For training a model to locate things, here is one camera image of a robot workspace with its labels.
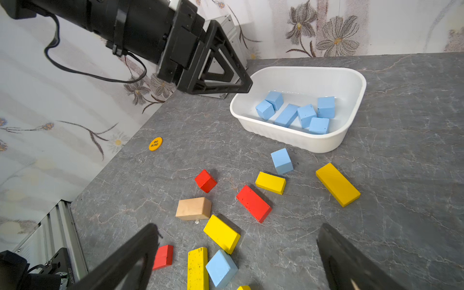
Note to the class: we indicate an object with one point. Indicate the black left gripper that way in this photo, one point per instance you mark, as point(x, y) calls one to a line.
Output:
point(173, 39)

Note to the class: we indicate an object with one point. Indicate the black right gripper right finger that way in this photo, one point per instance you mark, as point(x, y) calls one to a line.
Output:
point(346, 267)

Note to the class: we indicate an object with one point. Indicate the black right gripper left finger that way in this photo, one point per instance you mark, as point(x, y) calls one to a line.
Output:
point(129, 268)

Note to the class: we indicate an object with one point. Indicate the light blue cube block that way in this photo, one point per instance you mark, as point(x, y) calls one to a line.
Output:
point(319, 126)
point(305, 115)
point(265, 110)
point(276, 99)
point(221, 269)
point(282, 161)
point(326, 107)

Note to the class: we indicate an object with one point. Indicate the long light blue block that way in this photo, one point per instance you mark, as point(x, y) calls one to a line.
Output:
point(288, 115)

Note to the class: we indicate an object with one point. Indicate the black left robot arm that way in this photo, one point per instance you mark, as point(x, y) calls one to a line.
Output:
point(99, 17)

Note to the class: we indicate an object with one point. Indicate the silver first aid case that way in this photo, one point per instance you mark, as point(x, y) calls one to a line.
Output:
point(225, 68)

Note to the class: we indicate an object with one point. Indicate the red long block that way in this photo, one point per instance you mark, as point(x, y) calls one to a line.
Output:
point(164, 257)

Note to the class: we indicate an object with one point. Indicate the yellow rectangular block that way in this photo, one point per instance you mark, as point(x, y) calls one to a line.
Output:
point(338, 185)

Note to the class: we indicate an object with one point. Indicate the yellow long block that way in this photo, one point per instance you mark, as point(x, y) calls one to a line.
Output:
point(197, 276)

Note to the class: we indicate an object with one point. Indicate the yellow big blind chip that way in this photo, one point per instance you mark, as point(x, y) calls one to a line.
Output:
point(155, 144)

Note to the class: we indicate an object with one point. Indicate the yellow cube block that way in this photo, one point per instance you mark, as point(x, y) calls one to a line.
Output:
point(244, 288)

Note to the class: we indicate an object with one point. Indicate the red rectangular block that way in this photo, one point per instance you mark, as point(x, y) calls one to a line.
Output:
point(257, 207)

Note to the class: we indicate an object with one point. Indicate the white plastic tub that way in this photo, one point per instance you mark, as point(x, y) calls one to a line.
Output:
point(301, 86)

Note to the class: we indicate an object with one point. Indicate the yellow small block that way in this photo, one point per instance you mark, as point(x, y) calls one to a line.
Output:
point(271, 183)

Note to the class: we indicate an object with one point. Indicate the natural wood block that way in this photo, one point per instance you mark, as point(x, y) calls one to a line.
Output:
point(194, 209)

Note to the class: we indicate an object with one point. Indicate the red small block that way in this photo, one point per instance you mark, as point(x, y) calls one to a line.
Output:
point(205, 181)

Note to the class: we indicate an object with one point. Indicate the yellow flat block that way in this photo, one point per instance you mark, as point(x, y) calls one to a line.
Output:
point(222, 234)

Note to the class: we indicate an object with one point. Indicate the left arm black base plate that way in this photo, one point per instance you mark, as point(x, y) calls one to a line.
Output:
point(59, 270)

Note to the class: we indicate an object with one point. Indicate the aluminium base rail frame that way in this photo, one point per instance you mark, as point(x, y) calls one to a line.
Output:
point(55, 241)

